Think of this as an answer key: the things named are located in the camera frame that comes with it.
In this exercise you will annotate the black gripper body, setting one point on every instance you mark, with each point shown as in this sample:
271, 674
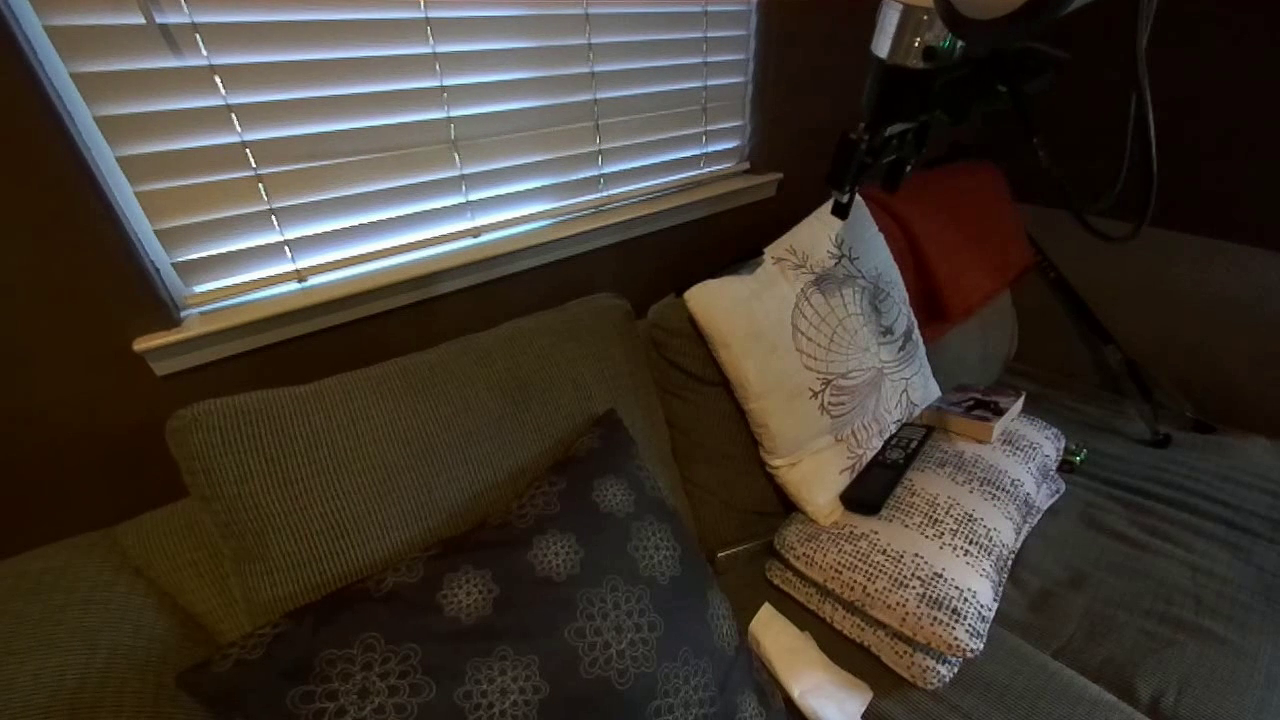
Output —
934, 112

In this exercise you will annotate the white pillow with tree print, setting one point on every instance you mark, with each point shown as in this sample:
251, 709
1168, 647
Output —
775, 345

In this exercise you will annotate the black remote with grey buttons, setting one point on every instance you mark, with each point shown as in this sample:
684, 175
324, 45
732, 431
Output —
884, 469

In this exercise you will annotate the white pillow with black dots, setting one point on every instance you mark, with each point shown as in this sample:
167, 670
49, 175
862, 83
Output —
934, 562

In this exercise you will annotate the dark grey floral pillow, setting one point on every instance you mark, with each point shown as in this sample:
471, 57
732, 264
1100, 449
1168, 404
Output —
532, 602

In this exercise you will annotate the grey round cushion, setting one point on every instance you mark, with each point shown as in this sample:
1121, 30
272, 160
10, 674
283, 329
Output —
973, 345

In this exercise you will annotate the black tripod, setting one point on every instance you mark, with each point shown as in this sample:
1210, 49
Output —
1100, 345

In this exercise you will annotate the grey seat blanket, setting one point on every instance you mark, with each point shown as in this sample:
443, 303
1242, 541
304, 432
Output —
1162, 575

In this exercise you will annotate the olive grey sofa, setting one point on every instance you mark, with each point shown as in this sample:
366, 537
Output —
1175, 586

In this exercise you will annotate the white window blinds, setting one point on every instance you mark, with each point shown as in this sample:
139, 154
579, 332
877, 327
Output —
403, 135

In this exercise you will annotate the window sill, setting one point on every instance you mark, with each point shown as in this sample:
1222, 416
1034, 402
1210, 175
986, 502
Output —
403, 285

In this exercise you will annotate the white folded paper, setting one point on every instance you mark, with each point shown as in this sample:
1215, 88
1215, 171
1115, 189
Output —
806, 674

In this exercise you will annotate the olive sofa back cushion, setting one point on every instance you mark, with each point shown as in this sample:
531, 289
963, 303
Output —
403, 426

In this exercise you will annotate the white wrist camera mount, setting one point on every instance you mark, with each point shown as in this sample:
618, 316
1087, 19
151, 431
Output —
915, 35

